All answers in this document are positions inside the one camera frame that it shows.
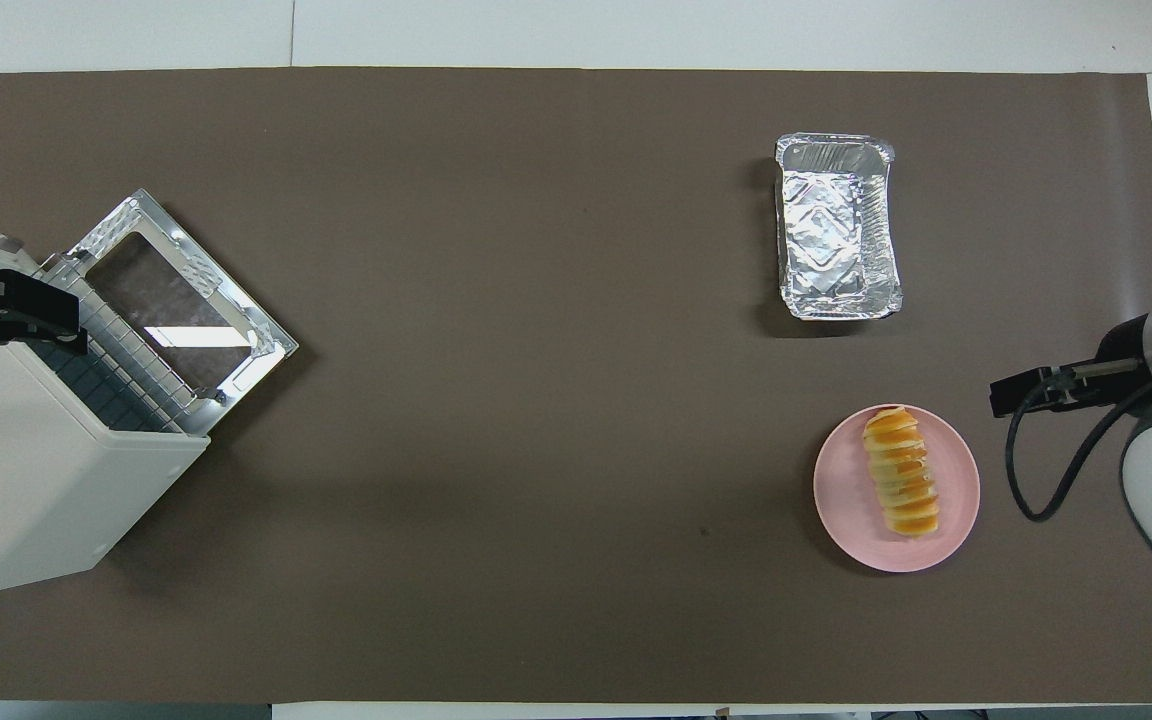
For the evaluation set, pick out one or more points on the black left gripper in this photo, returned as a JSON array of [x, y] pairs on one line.
[[16, 305]]

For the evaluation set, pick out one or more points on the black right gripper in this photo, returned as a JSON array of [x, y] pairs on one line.
[[1121, 352]]

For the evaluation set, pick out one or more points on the glazed bread roll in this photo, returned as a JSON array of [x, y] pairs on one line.
[[901, 470]]

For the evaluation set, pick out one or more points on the aluminium foil tray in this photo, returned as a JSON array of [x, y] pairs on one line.
[[836, 240]]

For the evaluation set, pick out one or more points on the white toaster oven body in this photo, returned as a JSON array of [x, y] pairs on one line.
[[26, 470]]

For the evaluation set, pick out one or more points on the glass oven door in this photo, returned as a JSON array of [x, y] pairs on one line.
[[271, 345]]

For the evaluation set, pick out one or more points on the pink round plate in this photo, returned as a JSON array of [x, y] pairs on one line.
[[841, 500]]

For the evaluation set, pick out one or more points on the brown table mat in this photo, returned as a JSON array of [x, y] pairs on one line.
[[556, 500]]

